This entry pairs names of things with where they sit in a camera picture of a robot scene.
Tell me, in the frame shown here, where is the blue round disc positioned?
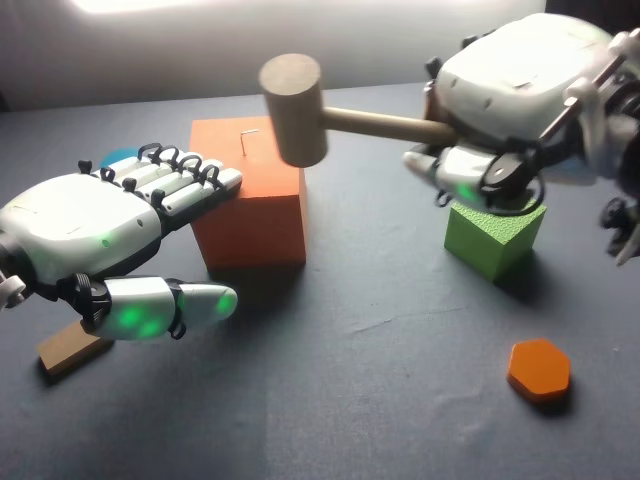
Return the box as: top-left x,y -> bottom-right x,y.
98,146 -> 139,169

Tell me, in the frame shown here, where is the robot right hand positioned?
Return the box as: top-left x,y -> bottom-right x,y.
402,12 -> 615,215

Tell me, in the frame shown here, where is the wooden mallet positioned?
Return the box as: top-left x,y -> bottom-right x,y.
258,53 -> 454,168

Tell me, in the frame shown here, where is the large green foam cube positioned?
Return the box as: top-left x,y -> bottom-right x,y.
443,197 -> 548,282

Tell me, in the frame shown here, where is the grey table cloth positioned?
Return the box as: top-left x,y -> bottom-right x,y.
0,79 -> 640,480

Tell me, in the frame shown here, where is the large orange cube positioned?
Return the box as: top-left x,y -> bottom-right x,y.
188,115 -> 308,269

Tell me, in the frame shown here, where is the orange hexagon block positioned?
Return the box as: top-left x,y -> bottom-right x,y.
505,337 -> 573,402

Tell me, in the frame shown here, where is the tan wooden rectangular block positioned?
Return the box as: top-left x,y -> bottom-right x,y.
35,319 -> 114,379

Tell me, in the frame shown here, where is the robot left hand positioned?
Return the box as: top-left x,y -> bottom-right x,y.
0,143 -> 245,344

